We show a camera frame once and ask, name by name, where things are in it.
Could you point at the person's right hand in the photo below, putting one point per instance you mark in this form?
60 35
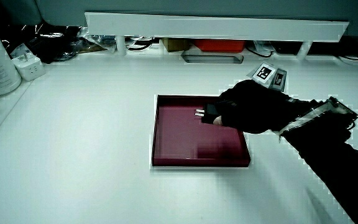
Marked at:
250 107

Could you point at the black charger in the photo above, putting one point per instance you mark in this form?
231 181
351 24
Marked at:
210 110

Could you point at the dark red square plate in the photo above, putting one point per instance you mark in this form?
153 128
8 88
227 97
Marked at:
179 137

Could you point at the person's right forearm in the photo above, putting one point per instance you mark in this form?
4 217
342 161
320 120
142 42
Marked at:
331 149

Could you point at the orange box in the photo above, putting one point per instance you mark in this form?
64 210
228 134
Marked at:
219 45

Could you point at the white shelf riser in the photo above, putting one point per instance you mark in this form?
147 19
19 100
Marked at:
216 27

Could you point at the brown cardboard box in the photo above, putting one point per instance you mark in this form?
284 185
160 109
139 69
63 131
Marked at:
175 44

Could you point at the clear plastic bag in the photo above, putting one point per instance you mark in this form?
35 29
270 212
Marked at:
96 43

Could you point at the black plastic bag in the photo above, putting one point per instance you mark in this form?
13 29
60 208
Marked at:
47 43

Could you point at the white power adapter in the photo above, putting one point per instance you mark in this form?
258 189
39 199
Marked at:
30 67

